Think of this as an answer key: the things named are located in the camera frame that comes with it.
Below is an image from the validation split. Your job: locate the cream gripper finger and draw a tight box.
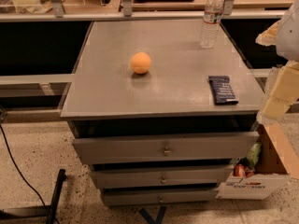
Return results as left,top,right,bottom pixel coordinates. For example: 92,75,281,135
255,21,279,46
256,62,299,124

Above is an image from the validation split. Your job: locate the clear plastic water bottle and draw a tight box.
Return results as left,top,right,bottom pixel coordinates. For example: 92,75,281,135
200,0,223,49

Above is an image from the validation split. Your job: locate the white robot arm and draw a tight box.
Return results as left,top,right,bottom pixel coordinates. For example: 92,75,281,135
255,0,299,125

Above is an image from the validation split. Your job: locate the dark blue snack packet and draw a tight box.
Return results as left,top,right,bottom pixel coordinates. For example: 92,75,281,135
208,76,238,105

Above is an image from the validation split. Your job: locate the green snack bag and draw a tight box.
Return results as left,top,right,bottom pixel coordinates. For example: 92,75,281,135
246,142,262,167

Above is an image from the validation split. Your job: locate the cardboard box of snacks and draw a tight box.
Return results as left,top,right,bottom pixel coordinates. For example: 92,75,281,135
217,123,299,200

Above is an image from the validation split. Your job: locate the grey drawer cabinet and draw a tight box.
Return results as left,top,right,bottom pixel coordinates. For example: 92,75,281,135
61,20,263,194

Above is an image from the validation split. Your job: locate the orange ball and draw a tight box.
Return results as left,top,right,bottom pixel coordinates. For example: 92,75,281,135
130,52,151,75

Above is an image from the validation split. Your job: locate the blue tape cross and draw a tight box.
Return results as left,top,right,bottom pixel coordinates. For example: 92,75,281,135
138,205,167,224

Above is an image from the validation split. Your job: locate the middle grey drawer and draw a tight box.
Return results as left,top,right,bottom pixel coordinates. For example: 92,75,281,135
91,164,233,189

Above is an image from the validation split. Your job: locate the grey drawer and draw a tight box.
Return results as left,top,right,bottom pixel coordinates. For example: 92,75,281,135
91,164,233,189
73,132,259,164
101,189,218,206

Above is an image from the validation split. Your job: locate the bottom grey drawer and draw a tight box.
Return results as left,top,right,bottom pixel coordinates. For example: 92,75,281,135
101,189,218,206

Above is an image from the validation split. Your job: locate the top grey drawer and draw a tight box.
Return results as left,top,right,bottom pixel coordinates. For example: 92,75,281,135
73,132,259,164

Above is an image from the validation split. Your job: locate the wooden shelf rack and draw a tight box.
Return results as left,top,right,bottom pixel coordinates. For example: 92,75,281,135
0,0,295,22

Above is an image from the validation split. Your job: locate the black metal stand leg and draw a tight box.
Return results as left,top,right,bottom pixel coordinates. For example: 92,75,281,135
0,169,66,224

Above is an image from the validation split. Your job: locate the black cable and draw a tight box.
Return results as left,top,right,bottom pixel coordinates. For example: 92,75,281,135
0,123,60,224

